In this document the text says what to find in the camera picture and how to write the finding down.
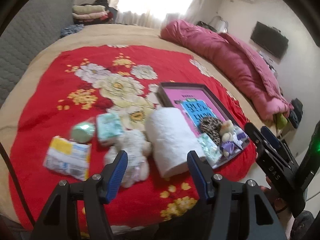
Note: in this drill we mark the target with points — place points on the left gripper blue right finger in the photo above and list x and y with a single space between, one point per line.
202 176

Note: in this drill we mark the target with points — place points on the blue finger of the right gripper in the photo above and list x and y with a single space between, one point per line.
272 139
260 137

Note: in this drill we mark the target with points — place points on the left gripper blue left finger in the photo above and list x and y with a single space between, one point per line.
113 175

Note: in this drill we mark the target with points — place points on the white plush bear toy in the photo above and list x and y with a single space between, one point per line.
138 149

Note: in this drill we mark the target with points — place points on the green tissue pack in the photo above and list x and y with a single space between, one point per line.
210 149
109 127

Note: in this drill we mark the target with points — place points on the green sponge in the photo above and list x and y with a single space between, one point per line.
83 132

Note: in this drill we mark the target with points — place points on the yellow white tissue pack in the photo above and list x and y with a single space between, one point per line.
68 158

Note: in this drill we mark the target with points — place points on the person's right hand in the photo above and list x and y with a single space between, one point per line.
273 196

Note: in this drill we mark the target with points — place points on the purple satin cloth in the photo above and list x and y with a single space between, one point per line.
234 142

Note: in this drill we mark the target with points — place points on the green cloth under quilt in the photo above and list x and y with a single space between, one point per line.
280 120

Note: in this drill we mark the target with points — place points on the green tissue pack in tray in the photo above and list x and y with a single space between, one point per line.
210 149

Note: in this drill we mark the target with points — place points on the small beige plush toy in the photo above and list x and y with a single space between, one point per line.
226 131

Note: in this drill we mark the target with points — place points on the dark clothes pile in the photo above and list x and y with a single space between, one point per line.
296 113

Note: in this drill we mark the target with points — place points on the dark tray with pink book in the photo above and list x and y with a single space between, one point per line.
195 101

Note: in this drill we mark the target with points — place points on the leopard print scrunchie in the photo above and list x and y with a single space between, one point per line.
211 126

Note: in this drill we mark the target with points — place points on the white rolled towel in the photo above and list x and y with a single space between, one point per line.
172 140

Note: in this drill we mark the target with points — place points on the red floral blanket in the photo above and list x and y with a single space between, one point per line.
95 101

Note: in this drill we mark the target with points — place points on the pink rolled quilt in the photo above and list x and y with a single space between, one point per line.
240 63

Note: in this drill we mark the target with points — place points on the blue patterned cloth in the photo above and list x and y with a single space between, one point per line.
71 29

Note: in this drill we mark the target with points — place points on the stack of folded blankets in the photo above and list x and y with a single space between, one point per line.
90 14

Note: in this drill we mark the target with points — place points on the white window curtain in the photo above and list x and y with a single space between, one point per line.
149 13

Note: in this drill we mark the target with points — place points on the grey quilted headboard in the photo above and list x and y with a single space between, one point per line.
35 27

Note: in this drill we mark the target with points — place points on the wall mounted black television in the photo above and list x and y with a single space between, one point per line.
270 39

